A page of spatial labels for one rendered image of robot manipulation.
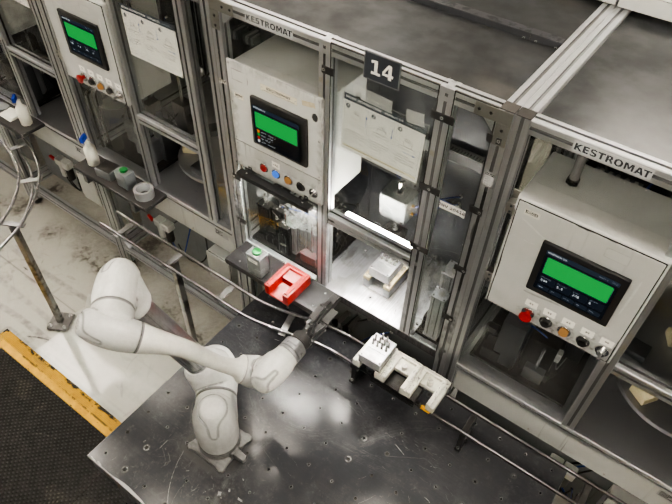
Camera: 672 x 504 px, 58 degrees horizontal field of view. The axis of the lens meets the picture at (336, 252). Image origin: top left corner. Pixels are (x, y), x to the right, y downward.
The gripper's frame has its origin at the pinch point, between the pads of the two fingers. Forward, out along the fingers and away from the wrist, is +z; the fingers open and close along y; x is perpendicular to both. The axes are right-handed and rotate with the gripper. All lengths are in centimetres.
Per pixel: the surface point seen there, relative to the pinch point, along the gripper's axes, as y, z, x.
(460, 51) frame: 89, 45, -13
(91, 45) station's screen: 51, 18, 138
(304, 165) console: 42, 19, 27
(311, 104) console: 67, 20, 25
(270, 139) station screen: 47, 18, 42
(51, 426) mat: -111, -76, 118
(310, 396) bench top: -44.4, -13.7, -0.5
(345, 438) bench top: -44, -20, -23
